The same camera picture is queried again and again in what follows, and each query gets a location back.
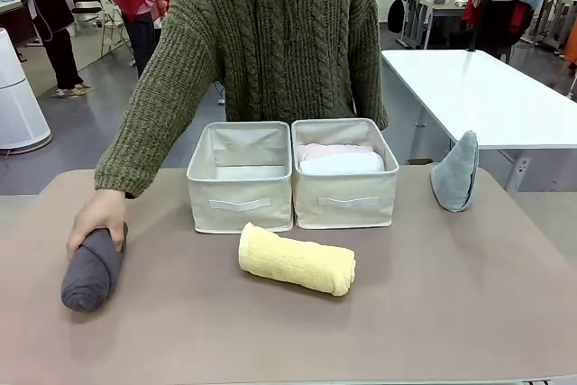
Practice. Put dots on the person's right hand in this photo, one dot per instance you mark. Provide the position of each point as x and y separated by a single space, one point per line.
97 213

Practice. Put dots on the dark grey towel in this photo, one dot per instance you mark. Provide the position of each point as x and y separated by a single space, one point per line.
90 272

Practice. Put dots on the cream fabric storage basket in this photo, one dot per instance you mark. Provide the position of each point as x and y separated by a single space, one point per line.
239 204

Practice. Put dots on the yellow towel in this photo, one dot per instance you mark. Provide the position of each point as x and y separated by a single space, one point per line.
293 259

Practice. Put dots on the white towel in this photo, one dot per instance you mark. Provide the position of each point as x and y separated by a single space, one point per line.
342 164

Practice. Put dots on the grey-green cone towel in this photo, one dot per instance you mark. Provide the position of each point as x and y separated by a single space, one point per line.
455 177

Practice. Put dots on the person's right forearm olive sleeve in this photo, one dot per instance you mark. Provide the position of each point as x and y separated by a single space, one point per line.
135 155

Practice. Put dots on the metal folding chair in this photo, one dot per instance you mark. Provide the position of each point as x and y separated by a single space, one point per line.
115 33

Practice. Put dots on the cream fabric basket with towels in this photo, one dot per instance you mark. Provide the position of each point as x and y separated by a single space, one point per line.
347 204

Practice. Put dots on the white cylindrical air purifier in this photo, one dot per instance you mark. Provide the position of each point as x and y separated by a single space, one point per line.
18 101

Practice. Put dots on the black mesh office chair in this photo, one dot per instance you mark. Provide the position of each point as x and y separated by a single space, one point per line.
85 2

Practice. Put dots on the person in black skirt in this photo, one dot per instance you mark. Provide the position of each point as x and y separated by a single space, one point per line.
49 6

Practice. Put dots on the pink rolled towel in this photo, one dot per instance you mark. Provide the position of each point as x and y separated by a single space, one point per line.
329 149

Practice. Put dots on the person in olive knit sweater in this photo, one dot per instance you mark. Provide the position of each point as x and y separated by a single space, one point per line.
279 33

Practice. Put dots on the grey background workbench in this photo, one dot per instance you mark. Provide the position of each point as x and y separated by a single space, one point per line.
433 6

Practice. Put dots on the white rectangular table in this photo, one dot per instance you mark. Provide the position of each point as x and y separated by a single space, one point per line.
473 87

